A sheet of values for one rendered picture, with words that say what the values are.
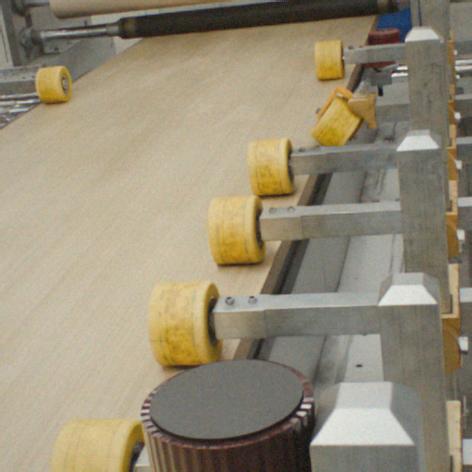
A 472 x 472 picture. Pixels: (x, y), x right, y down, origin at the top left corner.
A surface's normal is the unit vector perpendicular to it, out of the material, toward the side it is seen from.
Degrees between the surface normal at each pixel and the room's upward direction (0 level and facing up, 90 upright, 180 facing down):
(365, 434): 45
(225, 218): 51
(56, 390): 0
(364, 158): 90
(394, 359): 90
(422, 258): 90
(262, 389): 0
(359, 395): 0
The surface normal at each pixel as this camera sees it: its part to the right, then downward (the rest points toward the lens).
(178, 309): -0.23, -0.37
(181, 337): -0.22, 0.21
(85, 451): -0.22, -0.58
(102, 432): -0.16, -0.84
